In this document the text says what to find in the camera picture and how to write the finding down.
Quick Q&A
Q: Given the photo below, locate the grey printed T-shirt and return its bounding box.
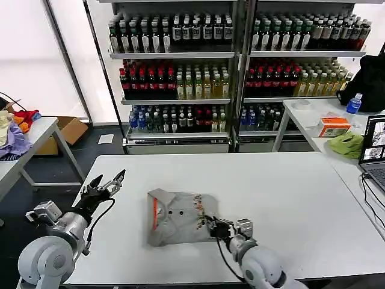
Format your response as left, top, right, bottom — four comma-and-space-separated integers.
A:
146, 188, 221, 247

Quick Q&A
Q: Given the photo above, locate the green cloth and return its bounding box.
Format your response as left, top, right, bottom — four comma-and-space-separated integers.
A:
328, 131, 365, 160

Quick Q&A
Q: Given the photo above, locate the open laptop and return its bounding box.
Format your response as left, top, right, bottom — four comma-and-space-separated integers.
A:
358, 114, 385, 195

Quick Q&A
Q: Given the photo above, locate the brown cardboard box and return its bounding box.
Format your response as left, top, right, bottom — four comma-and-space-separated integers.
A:
35, 116, 89, 156

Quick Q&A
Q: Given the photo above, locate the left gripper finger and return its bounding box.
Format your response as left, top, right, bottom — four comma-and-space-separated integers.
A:
100, 169, 126, 196
81, 174, 103, 194

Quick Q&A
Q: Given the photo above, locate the black backpack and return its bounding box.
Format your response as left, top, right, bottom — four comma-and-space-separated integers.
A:
336, 42, 385, 113

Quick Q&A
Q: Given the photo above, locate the red cloth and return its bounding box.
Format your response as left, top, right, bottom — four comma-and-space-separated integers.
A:
13, 110, 40, 127

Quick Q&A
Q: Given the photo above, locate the purple cloth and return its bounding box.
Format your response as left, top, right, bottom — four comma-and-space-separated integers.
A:
0, 122, 33, 161

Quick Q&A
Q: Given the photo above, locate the white side table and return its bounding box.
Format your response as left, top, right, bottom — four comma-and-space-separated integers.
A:
0, 117, 87, 202

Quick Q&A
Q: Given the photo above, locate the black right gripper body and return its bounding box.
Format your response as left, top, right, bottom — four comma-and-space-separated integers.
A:
209, 219, 238, 241

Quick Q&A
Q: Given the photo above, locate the blue label water bottle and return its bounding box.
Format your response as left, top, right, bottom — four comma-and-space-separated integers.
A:
345, 93, 363, 115

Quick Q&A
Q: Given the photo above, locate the metal shelf with bottles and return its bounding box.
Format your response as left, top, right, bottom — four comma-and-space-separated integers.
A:
237, 0, 372, 153
97, 0, 239, 155

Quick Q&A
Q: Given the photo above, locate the orange cloth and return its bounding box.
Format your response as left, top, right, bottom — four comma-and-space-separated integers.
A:
13, 116, 31, 134

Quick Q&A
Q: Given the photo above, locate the cream cloth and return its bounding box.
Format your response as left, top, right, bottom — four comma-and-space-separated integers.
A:
0, 110, 15, 148

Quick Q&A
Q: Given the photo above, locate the black laptop cable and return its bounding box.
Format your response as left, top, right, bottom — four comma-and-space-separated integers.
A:
360, 172, 385, 230

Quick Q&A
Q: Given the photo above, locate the orange tissue box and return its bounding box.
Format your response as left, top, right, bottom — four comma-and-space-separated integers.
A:
318, 116, 352, 138

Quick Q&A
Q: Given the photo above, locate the white desk with laptop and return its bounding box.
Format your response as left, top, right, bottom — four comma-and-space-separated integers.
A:
272, 98, 385, 241

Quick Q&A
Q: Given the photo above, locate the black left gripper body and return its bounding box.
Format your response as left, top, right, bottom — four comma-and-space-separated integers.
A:
73, 189, 115, 220

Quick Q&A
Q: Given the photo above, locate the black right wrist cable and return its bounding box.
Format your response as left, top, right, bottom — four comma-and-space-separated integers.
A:
215, 237, 248, 284

